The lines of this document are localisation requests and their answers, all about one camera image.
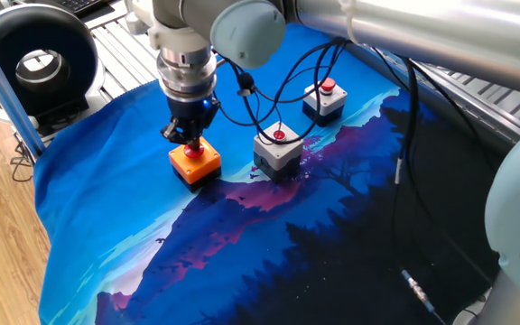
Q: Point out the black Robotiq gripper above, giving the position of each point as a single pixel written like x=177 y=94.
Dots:
x=190 y=110

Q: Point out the orange button box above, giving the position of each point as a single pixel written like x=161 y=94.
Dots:
x=197 y=167

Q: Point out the grey button box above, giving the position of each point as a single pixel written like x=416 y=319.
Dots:
x=278 y=153

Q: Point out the white navy button box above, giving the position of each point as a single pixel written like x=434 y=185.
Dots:
x=330 y=104

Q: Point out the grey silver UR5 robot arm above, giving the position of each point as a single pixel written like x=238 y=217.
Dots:
x=422 y=31

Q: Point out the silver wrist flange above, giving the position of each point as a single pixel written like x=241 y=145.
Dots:
x=188 y=74

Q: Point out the blue landscape printed cloth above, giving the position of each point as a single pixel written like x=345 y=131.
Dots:
x=129 y=180

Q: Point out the black keyboard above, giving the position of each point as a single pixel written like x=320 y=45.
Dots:
x=77 y=4

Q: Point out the white zip tie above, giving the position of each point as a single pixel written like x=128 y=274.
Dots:
x=348 y=18

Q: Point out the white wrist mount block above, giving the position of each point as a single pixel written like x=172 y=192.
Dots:
x=179 y=38

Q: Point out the aluminium frame post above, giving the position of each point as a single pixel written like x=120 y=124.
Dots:
x=2 y=90

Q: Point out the grey aluminium table rail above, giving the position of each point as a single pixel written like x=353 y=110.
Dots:
x=490 y=117

